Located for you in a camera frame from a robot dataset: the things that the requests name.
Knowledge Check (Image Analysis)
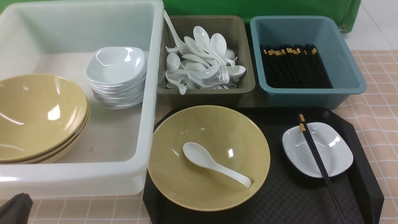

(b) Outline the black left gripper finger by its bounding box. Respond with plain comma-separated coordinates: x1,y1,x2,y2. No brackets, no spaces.
0,193,33,224

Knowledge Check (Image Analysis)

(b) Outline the white ceramic soup spoon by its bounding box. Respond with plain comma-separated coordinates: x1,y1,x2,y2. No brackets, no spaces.
183,142,252,188

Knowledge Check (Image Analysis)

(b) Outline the yellow noodle bowl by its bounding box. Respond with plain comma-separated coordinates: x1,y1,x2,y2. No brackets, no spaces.
148,105,271,212

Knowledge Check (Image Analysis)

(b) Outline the black chopstick gold band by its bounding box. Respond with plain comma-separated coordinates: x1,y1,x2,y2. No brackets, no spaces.
299,114,345,224

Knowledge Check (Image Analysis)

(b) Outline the small white square dish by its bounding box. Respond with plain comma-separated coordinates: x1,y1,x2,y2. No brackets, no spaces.
282,122,354,178

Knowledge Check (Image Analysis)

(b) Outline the stack of yellow bowls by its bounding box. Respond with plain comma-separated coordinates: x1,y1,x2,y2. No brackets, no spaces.
1,74,90,165

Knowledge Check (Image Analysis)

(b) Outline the stack of white dishes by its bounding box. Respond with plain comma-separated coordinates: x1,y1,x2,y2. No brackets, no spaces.
84,47,148,110

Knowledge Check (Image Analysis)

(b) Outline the large white plastic tub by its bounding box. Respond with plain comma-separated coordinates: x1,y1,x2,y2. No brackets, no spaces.
1,0,164,199

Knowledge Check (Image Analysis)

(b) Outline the pile of white spoons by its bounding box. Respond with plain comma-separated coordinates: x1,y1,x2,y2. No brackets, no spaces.
164,12,247,95

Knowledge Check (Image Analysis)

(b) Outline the black plastic serving tray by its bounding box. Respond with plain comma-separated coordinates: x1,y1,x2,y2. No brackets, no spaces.
143,107,384,224

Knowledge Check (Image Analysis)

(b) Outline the olive green spoon bin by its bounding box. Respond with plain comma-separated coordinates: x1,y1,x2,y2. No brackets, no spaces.
157,15,256,108

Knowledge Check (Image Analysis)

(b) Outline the bundle of black chopsticks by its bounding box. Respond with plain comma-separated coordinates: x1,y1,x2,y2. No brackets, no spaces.
260,44,333,89

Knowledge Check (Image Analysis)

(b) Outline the blue chopstick bin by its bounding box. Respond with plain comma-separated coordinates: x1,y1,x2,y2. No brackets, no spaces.
250,16,367,110

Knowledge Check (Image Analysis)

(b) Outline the checkered beige tablecloth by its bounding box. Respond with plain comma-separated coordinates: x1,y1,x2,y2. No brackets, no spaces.
28,50,398,224

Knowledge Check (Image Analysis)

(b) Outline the green cloth backdrop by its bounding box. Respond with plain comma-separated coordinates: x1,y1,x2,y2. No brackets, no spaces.
163,0,361,34

